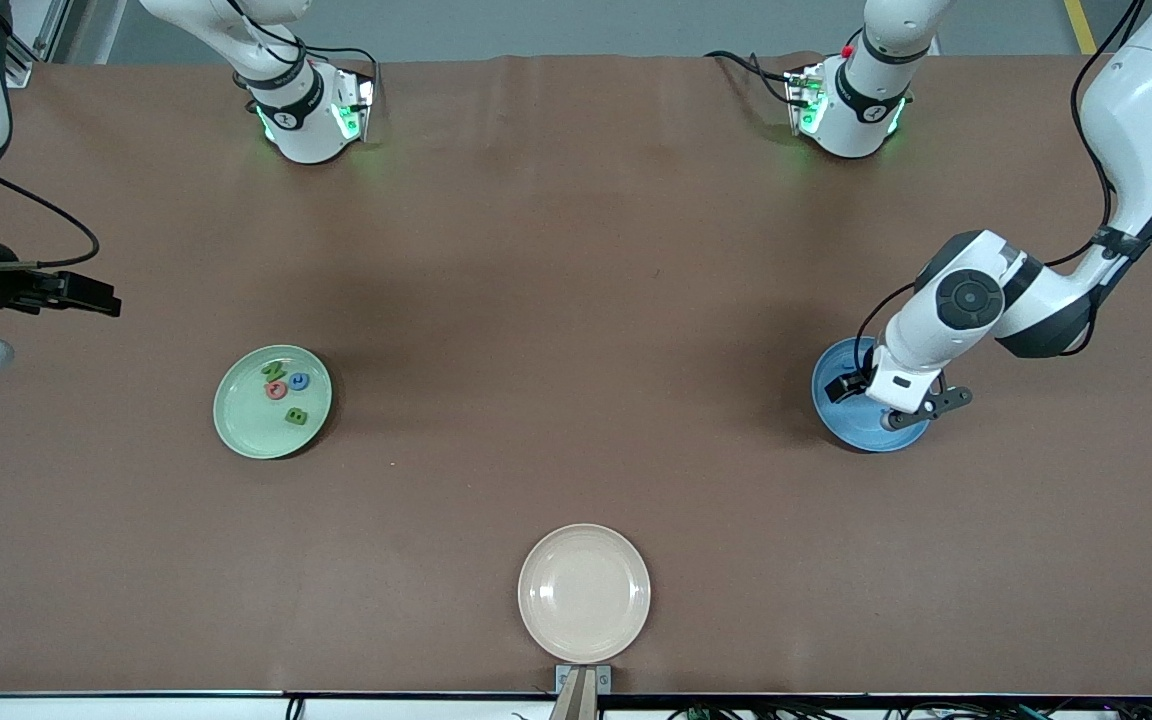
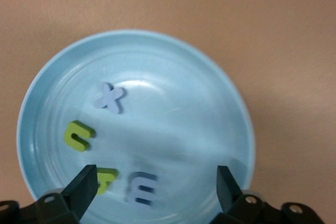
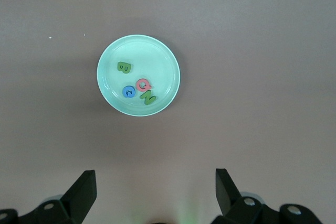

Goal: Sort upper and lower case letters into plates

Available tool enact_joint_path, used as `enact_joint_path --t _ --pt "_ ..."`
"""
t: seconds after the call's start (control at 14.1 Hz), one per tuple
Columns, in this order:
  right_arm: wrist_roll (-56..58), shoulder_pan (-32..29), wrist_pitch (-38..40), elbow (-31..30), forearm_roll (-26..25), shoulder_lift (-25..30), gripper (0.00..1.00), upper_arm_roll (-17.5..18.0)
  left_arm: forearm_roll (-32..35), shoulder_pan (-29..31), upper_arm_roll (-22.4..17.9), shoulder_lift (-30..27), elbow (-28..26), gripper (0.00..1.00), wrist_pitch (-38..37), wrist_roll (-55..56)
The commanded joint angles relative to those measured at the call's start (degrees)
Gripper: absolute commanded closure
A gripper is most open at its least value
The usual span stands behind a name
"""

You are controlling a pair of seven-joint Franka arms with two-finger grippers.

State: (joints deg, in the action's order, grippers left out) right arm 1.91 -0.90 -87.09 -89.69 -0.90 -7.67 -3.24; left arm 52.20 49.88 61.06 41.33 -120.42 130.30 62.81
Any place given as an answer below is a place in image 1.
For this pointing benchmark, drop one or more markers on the green foam letter N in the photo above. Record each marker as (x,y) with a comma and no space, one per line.
(273,371)

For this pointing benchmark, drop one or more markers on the red foam letter Q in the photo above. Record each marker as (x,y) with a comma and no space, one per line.
(276,390)

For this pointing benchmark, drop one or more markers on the blue foam letter C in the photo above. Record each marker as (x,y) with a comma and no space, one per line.
(300,381)

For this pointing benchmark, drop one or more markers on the green foam letter B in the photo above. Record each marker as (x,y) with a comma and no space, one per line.
(296,417)

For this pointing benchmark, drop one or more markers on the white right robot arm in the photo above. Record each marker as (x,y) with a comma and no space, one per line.
(301,130)

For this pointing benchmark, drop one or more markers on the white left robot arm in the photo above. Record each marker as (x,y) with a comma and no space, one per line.
(1146,110)

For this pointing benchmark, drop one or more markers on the blue plate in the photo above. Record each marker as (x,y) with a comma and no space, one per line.
(841,425)

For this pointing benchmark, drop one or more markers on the green plate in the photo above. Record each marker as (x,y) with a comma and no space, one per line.
(256,430)

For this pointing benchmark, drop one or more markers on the brown table cover sheet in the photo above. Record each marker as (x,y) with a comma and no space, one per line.
(576,250)

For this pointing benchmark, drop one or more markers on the beige plate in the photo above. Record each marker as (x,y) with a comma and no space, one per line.
(584,593)

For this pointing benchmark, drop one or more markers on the aluminium frame profile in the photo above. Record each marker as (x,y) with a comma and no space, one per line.
(21,74)

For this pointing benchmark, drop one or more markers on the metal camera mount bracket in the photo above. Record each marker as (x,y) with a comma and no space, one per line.
(583,690)

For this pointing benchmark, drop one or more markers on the white table edge rail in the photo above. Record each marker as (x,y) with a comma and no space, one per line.
(136,710)

